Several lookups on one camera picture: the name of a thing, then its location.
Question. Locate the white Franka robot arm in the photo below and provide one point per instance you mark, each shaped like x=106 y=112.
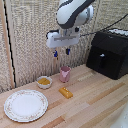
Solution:
x=71 y=13

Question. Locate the yellow bread piece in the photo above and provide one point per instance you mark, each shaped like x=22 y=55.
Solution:
x=66 y=92

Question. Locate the white patterned plate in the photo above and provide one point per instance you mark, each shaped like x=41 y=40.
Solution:
x=26 y=105

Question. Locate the black box appliance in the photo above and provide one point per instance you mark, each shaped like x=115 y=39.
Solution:
x=109 y=54

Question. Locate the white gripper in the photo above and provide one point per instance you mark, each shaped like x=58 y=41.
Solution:
x=62 y=39

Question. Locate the yellow food in bowl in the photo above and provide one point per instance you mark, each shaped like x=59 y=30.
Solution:
x=43 y=80

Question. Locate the small white bowl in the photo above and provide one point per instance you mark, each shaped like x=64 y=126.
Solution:
x=44 y=82

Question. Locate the pink cup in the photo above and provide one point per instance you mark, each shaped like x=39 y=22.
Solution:
x=65 y=74

